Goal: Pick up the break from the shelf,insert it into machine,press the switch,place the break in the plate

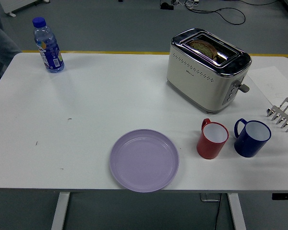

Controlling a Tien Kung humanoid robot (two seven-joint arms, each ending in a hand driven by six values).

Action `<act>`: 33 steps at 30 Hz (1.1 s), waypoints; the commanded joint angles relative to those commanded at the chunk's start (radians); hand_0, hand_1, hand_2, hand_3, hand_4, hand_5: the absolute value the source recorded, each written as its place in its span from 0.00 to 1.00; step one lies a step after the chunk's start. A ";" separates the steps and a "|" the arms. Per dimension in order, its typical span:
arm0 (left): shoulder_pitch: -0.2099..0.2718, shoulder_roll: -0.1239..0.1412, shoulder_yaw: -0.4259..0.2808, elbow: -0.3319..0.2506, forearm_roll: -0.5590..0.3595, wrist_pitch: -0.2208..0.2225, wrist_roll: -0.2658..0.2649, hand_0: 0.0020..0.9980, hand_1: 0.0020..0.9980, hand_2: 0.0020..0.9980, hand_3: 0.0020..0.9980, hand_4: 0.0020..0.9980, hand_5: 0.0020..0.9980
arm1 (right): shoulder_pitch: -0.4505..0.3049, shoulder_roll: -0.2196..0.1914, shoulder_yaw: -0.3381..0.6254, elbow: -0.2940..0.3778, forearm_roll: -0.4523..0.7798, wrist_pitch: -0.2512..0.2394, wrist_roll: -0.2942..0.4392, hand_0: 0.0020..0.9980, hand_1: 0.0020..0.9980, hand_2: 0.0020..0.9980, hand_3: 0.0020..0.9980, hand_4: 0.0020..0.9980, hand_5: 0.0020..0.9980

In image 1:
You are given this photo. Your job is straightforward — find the cream and chrome toaster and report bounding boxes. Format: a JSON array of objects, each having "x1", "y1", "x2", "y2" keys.
[{"x1": 166, "y1": 28, "x2": 252, "y2": 115}]

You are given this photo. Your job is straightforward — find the bread slice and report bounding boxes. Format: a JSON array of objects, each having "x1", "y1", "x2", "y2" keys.
[{"x1": 189, "y1": 39, "x2": 218, "y2": 60}]

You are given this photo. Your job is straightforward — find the purple plate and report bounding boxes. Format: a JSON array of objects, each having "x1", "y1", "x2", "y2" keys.
[{"x1": 109, "y1": 129, "x2": 180, "y2": 194}]

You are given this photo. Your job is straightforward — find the red mug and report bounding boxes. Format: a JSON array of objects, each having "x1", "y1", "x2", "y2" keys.
[{"x1": 196, "y1": 118, "x2": 229, "y2": 160}]

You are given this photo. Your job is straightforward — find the blue mug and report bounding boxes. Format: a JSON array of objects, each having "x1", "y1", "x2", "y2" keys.
[{"x1": 234, "y1": 118, "x2": 272, "y2": 158}]

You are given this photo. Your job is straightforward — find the blue-capped water bottle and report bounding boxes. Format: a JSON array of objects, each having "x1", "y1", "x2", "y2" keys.
[{"x1": 32, "y1": 16, "x2": 65, "y2": 74}]

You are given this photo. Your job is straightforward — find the white table leg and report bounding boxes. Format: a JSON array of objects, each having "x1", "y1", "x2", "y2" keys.
[
  {"x1": 50, "y1": 192, "x2": 71, "y2": 230},
  {"x1": 227, "y1": 193, "x2": 247, "y2": 230}
]

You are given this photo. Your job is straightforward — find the metal toast rack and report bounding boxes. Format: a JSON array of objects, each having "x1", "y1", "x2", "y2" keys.
[{"x1": 266, "y1": 97, "x2": 288, "y2": 133}]

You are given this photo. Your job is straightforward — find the person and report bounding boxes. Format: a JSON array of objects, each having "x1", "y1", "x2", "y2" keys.
[{"x1": 0, "y1": 0, "x2": 23, "y2": 89}]

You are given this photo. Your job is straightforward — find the clear bracket under table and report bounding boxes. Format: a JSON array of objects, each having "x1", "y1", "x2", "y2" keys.
[{"x1": 199, "y1": 193, "x2": 221, "y2": 202}]

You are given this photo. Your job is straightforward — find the black cable under table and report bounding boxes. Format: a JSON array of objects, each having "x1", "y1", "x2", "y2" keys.
[{"x1": 213, "y1": 193, "x2": 223, "y2": 230}]

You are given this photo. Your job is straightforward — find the white cable bundle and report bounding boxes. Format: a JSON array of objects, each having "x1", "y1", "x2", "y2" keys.
[{"x1": 171, "y1": 0, "x2": 200, "y2": 10}]

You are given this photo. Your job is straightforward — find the black floor cable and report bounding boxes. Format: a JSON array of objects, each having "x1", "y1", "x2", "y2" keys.
[{"x1": 185, "y1": 2, "x2": 246, "y2": 25}]

